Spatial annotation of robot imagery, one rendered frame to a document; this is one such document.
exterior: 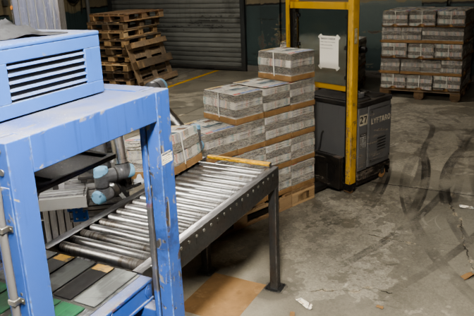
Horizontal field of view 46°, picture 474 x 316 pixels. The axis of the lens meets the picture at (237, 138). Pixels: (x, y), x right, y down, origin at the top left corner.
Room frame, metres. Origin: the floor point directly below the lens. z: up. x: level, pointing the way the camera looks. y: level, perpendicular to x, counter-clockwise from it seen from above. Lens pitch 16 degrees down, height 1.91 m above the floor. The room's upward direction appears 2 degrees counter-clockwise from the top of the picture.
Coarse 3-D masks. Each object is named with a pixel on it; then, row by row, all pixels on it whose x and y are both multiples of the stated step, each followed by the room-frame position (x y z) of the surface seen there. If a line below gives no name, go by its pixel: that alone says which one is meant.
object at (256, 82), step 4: (244, 80) 4.49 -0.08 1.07; (248, 80) 4.49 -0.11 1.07; (252, 80) 4.48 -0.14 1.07; (256, 80) 4.48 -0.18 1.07; (260, 80) 4.47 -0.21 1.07; (264, 80) 4.46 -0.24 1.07; (268, 80) 4.45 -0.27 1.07; (272, 80) 4.45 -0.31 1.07; (240, 84) 4.35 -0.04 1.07; (244, 84) 4.34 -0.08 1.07; (248, 84) 4.34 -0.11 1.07; (252, 84) 4.33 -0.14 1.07; (256, 84) 4.33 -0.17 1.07; (260, 84) 4.32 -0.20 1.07; (264, 84) 4.31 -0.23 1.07; (268, 84) 4.31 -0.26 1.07; (272, 84) 4.30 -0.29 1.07; (276, 84) 4.29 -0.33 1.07; (280, 84) 4.29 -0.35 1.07; (284, 84) 4.30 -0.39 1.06; (264, 88) 4.15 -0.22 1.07
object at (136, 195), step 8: (200, 160) 3.30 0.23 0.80; (136, 192) 2.80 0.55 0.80; (144, 192) 2.80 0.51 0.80; (128, 200) 2.69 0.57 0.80; (112, 208) 2.60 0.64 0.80; (96, 216) 2.51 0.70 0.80; (104, 216) 2.51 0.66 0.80; (80, 224) 2.42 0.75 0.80; (88, 224) 2.42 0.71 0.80; (72, 232) 2.34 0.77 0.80; (56, 240) 2.26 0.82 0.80; (64, 240) 2.27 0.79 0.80; (48, 248) 2.19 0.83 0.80; (56, 248) 2.22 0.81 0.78; (72, 256) 2.30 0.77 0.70
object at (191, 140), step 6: (174, 126) 3.29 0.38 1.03; (180, 126) 3.27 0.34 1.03; (186, 126) 3.24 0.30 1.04; (192, 126) 3.23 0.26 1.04; (186, 132) 3.17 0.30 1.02; (192, 132) 3.22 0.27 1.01; (186, 138) 3.15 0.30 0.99; (192, 138) 3.20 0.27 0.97; (198, 138) 3.26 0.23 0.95; (186, 144) 3.14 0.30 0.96; (192, 144) 3.19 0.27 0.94; (198, 144) 3.26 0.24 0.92; (186, 150) 3.14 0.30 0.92; (192, 150) 3.19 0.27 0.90; (198, 150) 3.24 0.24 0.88; (186, 156) 3.13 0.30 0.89; (192, 156) 3.17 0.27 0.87
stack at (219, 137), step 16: (288, 112) 4.35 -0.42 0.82; (208, 128) 3.93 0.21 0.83; (224, 128) 3.91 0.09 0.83; (240, 128) 4.00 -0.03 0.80; (256, 128) 4.11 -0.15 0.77; (272, 128) 4.22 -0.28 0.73; (288, 128) 4.34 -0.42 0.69; (208, 144) 3.80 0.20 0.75; (224, 144) 3.89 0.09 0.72; (240, 144) 3.99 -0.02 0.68; (272, 144) 4.22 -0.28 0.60; (288, 144) 4.33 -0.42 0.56; (272, 160) 4.20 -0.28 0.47; (288, 160) 4.33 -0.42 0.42; (288, 176) 4.33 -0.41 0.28; (288, 192) 4.34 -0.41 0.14; (256, 208) 4.08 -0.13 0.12; (240, 224) 3.96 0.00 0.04
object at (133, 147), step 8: (136, 136) 3.18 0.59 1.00; (176, 136) 3.07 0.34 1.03; (128, 144) 3.05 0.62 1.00; (136, 144) 3.02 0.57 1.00; (176, 144) 3.06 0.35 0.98; (128, 152) 3.05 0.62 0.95; (136, 152) 3.03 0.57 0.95; (176, 152) 3.04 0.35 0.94; (128, 160) 3.06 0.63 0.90; (136, 160) 3.03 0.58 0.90; (176, 160) 3.03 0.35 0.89; (136, 168) 3.03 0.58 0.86
